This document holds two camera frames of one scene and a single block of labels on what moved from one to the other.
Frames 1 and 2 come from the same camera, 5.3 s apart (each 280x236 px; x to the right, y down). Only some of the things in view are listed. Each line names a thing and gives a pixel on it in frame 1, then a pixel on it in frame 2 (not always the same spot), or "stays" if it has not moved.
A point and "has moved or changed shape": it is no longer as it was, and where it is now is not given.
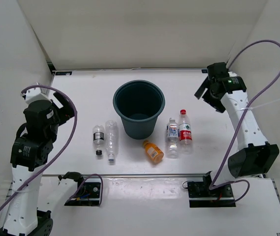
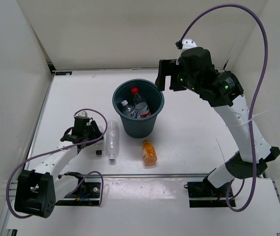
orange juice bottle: (156, 154) has moved or changed shape
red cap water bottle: (185, 135) -> (141, 107)
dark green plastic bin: (139, 103) stays
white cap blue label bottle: (172, 138) -> (128, 109)
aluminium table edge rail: (156, 175) stays
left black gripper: (66, 112) -> (97, 133)
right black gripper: (217, 104) -> (166, 68)
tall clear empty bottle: (111, 136) stays
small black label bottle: (98, 132) stays
